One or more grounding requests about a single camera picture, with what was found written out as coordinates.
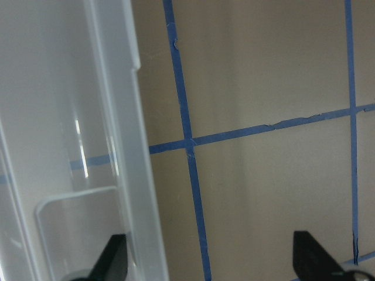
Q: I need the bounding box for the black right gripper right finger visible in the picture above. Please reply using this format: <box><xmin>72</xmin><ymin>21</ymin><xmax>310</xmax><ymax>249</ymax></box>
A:
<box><xmin>293</xmin><ymin>231</ymin><xmax>345</xmax><ymax>280</ymax></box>

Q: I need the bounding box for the clear plastic box lid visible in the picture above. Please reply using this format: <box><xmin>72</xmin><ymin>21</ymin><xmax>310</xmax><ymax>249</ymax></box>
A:
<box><xmin>1</xmin><ymin>1</ymin><xmax>169</xmax><ymax>280</ymax></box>

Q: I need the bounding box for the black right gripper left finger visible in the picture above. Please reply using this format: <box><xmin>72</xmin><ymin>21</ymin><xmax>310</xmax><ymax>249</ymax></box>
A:
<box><xmin>90</xmin><ymin>234</ymin><xmax>128</xmax><ymax>281</ymax></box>

